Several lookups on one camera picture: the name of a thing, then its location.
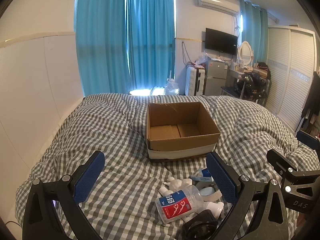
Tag white air conditioner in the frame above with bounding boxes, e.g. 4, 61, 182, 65
194, 0, 240, 15

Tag white suitcase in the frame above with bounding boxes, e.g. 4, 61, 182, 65
185, 66, 207, 97

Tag white plastic bottle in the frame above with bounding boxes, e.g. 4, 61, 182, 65
202, 201, 224, 218

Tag brown cardboard box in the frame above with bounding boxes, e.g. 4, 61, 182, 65
146, 102, 221, 161

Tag grey checkered blanket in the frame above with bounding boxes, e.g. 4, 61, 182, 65
15, 93, 320, 240

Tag white dressing table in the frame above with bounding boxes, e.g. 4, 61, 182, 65
226, 65, 250, 80

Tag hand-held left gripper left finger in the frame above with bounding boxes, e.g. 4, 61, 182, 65
22, 151, 105, 240

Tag white louvered wardrobe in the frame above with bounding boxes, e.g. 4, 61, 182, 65
265, 25, 318, 130

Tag black wall television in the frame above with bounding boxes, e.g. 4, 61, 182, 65
204, 27, 238, 55

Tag clear jar red blue label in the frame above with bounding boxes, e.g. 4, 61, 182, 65
155, 185, 204, 223

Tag silver small fridge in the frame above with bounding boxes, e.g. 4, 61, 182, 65
204, 59, 228, 97

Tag white oval mirror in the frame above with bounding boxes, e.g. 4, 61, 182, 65
237, 41, 253, 67

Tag narrow teal window curtain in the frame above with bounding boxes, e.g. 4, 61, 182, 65
125, 0, 175, 94

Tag teal curtain beside wardrobe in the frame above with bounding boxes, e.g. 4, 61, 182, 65
239, 0, 269, 63

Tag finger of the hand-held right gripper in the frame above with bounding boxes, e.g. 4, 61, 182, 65
296, 130, 320, 155
266, 149, 300, 180

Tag plastic bags on fridge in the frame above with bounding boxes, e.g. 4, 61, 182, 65
195, 52, 210, 68

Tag clear water jug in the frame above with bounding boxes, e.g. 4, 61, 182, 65
164, 78, 180, 96

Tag blue white tube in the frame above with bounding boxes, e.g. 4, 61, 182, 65
189, 168, 214, 182

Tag wide teal curtain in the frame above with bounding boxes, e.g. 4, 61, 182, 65
74, 0, 132, 98

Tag black round container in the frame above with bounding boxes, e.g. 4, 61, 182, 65
182, 209, 220, 240

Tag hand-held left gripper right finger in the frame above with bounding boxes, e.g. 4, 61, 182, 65
205, 152, 290, 240

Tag dark chair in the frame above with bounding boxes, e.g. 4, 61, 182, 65
220, 80, 247, 100

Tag white spray bottle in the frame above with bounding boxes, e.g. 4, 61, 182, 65
166, 176, 193, 190

